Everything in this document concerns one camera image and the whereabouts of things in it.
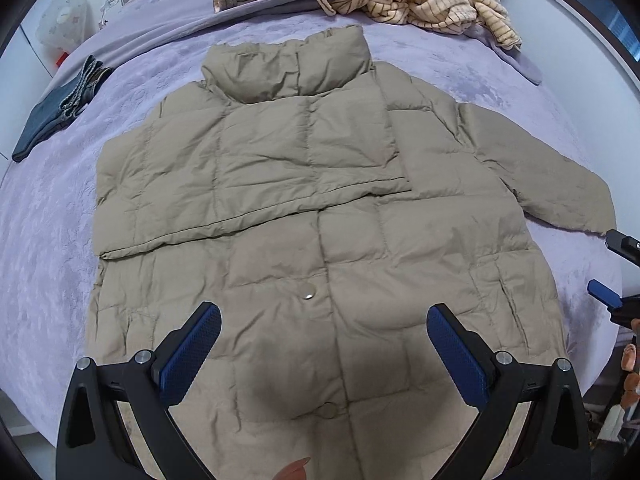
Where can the small red object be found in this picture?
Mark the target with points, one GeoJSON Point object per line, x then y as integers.
{"type": "Point", "coordinates": [61, 59]}

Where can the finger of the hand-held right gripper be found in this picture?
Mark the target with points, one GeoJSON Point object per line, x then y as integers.
{"type": "Point", "coordinates": [602, 292]}
{"type": "Point", "coordinates": [622, 245]}

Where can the blue jeans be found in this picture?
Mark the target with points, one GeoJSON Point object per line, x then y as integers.
{"type": "Point", "coordinates": [45, 115]}

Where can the white floral plastic bag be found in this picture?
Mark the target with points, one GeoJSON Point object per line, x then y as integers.
{"type": "Point", "coordinates": [65, 15]}

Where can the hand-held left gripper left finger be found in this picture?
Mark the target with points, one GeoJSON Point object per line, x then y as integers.
{"type": "Point", "coordinates": [192, 350]}

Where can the person's left hand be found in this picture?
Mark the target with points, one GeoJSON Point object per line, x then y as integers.
{"type": "Point", "coordinates": [295, 470]}

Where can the beige puffer jacket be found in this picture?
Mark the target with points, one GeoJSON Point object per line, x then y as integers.
{"type": "Point", "coordinates": [300, 185]}

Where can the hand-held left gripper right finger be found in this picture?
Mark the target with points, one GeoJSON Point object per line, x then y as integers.
{"type": "Point", "coordinates": [457, 355]}

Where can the dark framed window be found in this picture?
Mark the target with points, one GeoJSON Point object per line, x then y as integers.
{"type": "Point", "coordinates": [600, 5]}

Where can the purple embossed bedspread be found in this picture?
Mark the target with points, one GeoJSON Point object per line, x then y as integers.
{"type": "Point", "coordinates": [50, 210]}

